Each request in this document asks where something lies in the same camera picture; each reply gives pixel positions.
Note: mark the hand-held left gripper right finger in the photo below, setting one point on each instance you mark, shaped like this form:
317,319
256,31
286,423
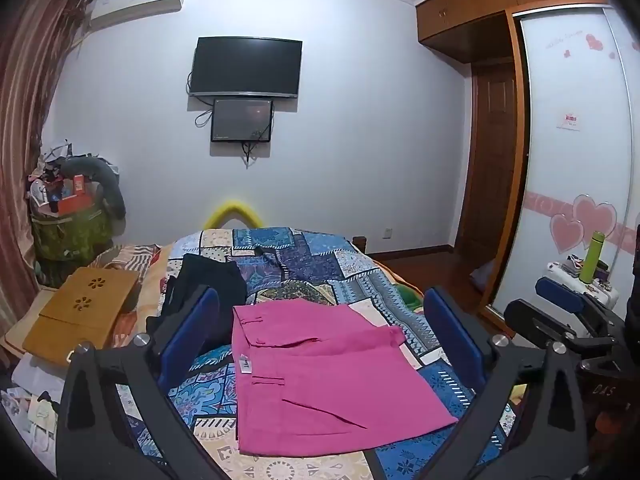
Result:
450,332

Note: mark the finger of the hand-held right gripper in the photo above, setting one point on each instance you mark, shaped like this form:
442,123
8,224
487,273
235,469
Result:
560,292
537,319

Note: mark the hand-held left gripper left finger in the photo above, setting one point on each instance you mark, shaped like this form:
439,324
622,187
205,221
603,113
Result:
197,327

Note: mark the pink pants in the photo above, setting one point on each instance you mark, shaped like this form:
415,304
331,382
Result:
320,380

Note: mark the black pants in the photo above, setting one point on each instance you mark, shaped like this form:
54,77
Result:
220,280

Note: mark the white suitcase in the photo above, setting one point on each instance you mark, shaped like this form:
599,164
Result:
600,300

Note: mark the green bottle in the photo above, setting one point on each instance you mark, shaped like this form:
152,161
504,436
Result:
591,260

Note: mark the green cloth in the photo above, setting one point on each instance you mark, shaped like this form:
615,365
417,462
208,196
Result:
411,297

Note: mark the purple grey floor cloth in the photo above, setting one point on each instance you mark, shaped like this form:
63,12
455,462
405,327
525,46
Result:
484,275

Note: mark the striped orange bedding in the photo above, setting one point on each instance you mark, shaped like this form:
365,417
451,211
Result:
130,260

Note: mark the wooden lap table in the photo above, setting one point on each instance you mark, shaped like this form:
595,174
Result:
80,320

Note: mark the yellow foam arch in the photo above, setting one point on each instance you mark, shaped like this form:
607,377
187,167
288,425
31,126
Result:
235,211

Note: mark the white sliding wardrobe door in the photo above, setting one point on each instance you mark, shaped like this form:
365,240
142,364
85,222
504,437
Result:
575,160

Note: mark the patchwork printed blanket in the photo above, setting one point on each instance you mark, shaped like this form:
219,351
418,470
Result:
320,270

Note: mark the brown wooden door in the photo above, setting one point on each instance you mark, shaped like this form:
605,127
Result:
492,160

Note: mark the green fabric basket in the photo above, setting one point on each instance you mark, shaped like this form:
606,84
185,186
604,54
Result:
70,235

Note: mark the beige cushion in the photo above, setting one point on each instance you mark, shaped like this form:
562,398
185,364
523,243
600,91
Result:
22,320

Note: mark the orange box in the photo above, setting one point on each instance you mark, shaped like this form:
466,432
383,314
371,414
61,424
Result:
75,195

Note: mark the pile of papers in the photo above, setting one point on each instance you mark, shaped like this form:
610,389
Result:
30,410

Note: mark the clutter pile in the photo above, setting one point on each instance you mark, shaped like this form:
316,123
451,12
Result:
50,165

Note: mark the brown striped curtain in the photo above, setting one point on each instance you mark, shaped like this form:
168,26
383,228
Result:
27,110

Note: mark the wooden overhead cabinet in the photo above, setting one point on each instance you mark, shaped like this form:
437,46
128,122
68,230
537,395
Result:
480,10

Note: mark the white air conditioner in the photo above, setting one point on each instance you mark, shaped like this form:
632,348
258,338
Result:
135,2

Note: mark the small black wall monitor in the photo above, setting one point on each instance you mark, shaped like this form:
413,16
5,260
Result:
241,120

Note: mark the wall-mounted black television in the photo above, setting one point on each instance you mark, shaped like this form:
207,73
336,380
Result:
246,66

